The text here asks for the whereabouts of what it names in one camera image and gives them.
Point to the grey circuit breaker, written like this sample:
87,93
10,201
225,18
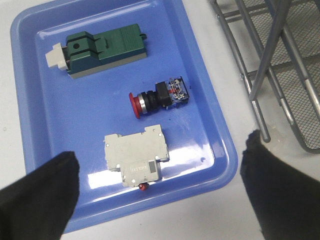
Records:
137,156

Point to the bottom mesh tray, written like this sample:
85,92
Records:
294,72

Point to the green knife switch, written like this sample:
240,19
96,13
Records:
85,53

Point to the blue plastic tray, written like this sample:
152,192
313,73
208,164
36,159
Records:
58,113

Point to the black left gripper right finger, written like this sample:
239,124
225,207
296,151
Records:
285,200

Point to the red emergency push button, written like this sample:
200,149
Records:
167,94

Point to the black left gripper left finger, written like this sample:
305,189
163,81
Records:
39,205

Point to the grey metal rack frame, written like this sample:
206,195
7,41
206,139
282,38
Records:
252,29

